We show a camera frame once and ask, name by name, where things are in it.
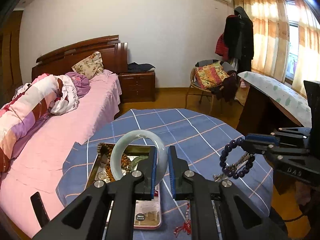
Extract pink metal tin box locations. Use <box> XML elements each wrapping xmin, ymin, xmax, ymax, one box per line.
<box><xmin>85</xmin><ymin>142</ymin><xmax>163</xmax><ymax>230</ymax></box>

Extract wooden nightstand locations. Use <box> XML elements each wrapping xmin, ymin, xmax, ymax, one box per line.
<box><xmin>118</xmin><ymin>70</ymin><xmax>156</xmax><ymax>103</ymax></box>

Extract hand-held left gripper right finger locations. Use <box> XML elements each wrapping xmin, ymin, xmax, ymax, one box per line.
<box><xmin>167</xmin><ymin>145</ymin><xmax>288</xmax><ymax>240</ymax></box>

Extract dark maroon clothes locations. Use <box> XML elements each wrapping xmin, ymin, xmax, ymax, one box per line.
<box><xmin>210</xmin><ymin>73</ymin><xmax>238</xmax><ymax>102</ymax></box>

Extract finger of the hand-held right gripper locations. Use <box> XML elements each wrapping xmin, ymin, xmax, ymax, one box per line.
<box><xmin>241</xmin><ymin>141</ymin><xmax>311</xmax><ymax>163</ymax></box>
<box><xmin>244</xmin><ymin>127</ymin><xmax>312</xmax><ymax>145</ymax></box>

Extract purple cloth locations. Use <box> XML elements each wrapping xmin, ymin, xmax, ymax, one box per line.
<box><xmin>65</xmin><ymin>72</ymin><xmax>90</xmax><ymax>97</ymax></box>

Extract printed paper leaflet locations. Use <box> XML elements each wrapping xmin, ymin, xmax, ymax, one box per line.
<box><xmin>134</xmin><ymin>191</ymin><xmax>162</xmax><ymax>229</ymax></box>

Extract pink patchwork quilt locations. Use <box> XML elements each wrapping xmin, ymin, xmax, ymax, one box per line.
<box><xmin>0</xmin><ymin>73</ymin><xmax>63</xmax><ymax>173</ymax></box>

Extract red tassel cord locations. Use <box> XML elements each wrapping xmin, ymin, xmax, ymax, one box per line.
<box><xmin>175</xmin><ymin>200</ymin><xmax>192</xmax><ymax>235</ymax></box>

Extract grey garment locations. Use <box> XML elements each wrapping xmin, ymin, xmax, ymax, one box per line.
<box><xmin>14</xmin><ymin>82</ymin><xmax>32</xmax><ymax>98</ymax></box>

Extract rattan chair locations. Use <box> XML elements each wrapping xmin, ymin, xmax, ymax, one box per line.
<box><xmin>185</xmin><ymin>59</ymin><xmax>238</xmax><ymax>110</ymax></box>

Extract amber bead bracelet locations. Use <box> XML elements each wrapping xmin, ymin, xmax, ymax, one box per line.
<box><xmin>105</xmin><ymin>154</ymin><xmax>133</xmax><ymax>178</ymax></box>

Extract dark wooden desk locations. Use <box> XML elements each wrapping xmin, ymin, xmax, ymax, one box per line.
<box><xmin>236</xmin><ymin>71</ymin><xmax>313</xmax><ymax>135</ymax></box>

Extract white leaf-print desk cover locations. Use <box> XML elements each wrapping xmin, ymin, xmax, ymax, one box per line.
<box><xmin>237</xmin><ymin>71</ymin><xmax>312</xmax><ymax>128</ymax></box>

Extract window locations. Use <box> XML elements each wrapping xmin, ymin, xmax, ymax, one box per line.
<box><xmin>285</xmin><ymin>0</ymin><xmax>300</xmax><ymax>80</ymax></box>

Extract purple bead bracelet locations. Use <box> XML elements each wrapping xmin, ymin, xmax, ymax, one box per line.
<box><xmin>219</xmin><ymin>137</ymin><xmax>256</xmax><ymax>180</ymax></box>

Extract black hanging coat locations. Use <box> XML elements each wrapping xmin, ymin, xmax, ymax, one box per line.
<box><xmin>223</xmin><ymin>6</ymin><xmax>254</xmax><ymax>67</ymax></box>

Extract white floral cloth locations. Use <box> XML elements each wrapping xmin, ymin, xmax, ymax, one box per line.
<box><xmin>49</xmin><ymin>75</ymin><xmax>80</xmax><ymax>116</ymax></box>

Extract white jade bangle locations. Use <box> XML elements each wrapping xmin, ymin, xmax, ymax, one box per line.
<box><xmin>110</xmin><ymin>129</ymin><xmax>168</xmax><ymax>185</ymax></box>

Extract dark folded clothes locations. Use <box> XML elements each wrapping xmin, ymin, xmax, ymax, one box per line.
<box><xmin>127</xmin><ymin>62</ymin><xmax>155</xmax><ymax>73</ymax></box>

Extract wooden headboard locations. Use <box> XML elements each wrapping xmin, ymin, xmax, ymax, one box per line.
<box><xmin>31</xmin><ymin>35</ymin><xmax>128</xmax><ymax>80</ymax></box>

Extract bed with pink sheet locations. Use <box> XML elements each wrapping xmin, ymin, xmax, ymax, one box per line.
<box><xmin>0</xmin><ymin>35</ymin><xmax>128</xmax><ymax>238</ymax></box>

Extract orange patterned curtain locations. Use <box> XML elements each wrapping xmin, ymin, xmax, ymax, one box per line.
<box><xmin>231</xmin><ymin>0</ymin><xmax>320</xmax><ymax>95</ymax></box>

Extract colourful patterned cushion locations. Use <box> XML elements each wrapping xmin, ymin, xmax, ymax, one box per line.
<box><xmin>194</xmin><ymin>60</ymin><xmax>229</xmax><ymax>89</ymax></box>

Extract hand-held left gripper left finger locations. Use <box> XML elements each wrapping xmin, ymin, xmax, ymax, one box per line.
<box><xmin>31</xmin><ymin>146</ymin><xmax>158</xmax><ymax>240</ymax></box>

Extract blue plaid tablecloth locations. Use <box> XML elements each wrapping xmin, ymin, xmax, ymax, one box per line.
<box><xmin>55</xmin><ymin>108</ymin><xmax>274</xmax><ymax>240</ymax></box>

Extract black phone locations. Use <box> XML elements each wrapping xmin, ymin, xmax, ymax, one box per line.
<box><xmin>30</xmin><ymin>192</ymin><xmax>50</xmax><ymax>229</ymax></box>

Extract green jade bangle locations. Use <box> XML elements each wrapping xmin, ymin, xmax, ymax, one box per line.
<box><xmin>129</xmin><ymin>155</ymin><xmax>150</xmax><ymax>168</ymax></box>

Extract floral pillow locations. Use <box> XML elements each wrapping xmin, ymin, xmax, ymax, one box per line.
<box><xmin>72</xmin><ymin>51</ymin><xmax>104</xmax><ymax>80</ymax></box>

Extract red hanging jacket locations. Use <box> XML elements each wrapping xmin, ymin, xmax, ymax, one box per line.
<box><xmin>215</xmin><ymin>33</ymin><xmax>229</xmax><ymax>59</ymax></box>

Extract wooden wardrobe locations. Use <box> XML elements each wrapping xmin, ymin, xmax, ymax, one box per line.
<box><xmin>0</xmin><ymin>10</ymin><xmax>24</xmax><ymax>103</ymax></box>

